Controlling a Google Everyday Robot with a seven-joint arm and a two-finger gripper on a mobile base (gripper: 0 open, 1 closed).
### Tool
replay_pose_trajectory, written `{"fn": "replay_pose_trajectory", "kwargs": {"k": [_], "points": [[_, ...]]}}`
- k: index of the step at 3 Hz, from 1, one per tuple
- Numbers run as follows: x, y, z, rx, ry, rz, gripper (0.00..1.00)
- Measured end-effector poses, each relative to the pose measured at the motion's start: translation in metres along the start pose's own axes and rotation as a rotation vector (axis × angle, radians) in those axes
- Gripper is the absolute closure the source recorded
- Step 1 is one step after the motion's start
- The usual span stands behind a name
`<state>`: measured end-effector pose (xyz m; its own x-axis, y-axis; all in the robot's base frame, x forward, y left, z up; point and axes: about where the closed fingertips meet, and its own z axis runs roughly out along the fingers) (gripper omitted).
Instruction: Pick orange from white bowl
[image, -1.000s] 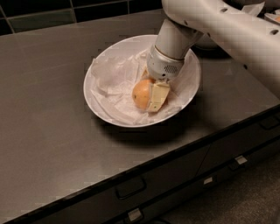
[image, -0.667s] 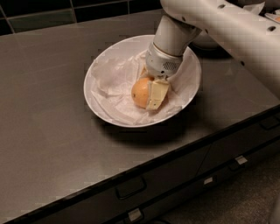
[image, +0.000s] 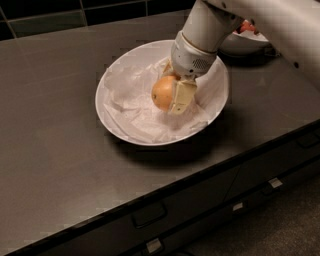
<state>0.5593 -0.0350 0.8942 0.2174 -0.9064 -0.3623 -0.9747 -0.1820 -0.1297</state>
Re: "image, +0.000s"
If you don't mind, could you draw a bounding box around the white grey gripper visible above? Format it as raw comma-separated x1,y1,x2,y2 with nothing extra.
162,31,217,115

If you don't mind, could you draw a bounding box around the orange fruit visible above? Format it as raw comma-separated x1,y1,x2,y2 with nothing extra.
151,75,178,112

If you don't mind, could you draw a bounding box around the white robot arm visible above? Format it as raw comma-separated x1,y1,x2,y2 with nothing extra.
165,0,320,86

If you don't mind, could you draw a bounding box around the large white bowl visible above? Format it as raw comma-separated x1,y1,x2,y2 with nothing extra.
94,39,231,147

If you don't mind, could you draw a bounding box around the white paper in large bowl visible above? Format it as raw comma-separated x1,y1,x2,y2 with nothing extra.
103,56,229,144

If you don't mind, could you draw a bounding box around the white bowl with strawberries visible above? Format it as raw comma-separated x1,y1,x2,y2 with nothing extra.
219,31,270,56

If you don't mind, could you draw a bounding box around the red strawberries pile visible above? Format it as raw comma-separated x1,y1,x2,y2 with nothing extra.
236,20,259,35

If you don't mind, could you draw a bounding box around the right dark drawer front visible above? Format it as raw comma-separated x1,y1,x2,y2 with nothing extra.
225,122,320,201

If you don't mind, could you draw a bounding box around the dark drawer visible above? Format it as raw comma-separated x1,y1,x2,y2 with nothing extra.
39,167,238,256
135,162,320,256
225,122,320,201

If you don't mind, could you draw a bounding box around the lower dark drawer front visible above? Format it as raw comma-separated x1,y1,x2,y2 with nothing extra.
135,162,320,256

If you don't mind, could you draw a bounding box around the upper dark drawer front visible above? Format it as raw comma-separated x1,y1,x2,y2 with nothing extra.
39,167,238,256

